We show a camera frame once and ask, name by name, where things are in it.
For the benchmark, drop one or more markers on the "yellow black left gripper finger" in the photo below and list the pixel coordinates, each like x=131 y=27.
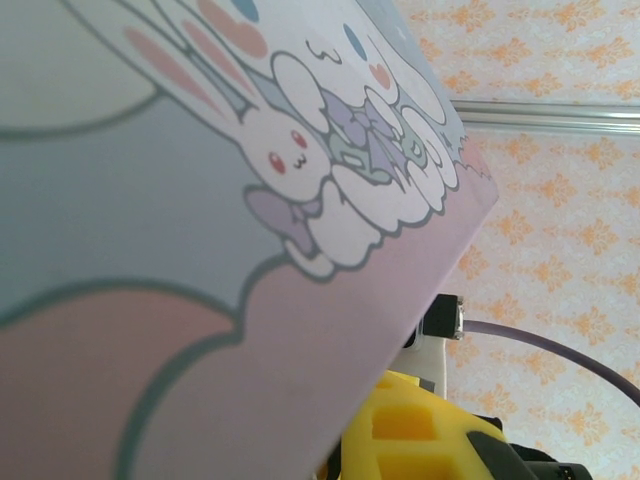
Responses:
x=400 y=425

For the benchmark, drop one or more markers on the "cartoon printed tin box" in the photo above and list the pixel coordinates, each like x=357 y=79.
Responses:
x=200 y=250

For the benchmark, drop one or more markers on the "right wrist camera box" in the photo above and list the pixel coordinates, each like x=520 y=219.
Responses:
x=445 y=320

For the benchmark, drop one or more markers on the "aluminium frame post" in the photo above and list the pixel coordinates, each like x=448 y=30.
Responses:
x=550 y=117

